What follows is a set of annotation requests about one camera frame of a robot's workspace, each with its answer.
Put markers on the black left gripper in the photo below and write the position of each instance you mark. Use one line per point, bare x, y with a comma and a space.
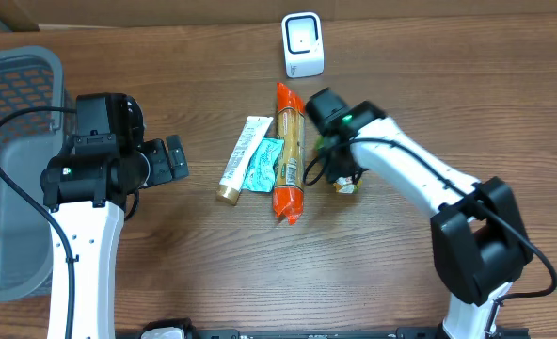
168, 170

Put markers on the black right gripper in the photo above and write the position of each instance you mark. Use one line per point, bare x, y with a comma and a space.
337, 169

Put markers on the green tea drink pouch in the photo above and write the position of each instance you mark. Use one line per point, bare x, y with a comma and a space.
347, 185

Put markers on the orange biscuit pack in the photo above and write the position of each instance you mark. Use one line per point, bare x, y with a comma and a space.
288, 193

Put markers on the teal snack packet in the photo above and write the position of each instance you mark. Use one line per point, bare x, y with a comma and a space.
261, 174

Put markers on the white tube with gold cap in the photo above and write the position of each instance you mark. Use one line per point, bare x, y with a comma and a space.
234, 175

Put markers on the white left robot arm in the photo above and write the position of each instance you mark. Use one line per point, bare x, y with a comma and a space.
86, 192

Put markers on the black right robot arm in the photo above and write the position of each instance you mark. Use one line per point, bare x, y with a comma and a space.
480, 245

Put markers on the white barcode scanner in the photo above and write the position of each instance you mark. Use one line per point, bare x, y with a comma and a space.
303, 45

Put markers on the grey plastic basket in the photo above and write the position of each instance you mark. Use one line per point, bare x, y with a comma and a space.
30, 77

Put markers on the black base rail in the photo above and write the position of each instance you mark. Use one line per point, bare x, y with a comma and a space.
400, 333

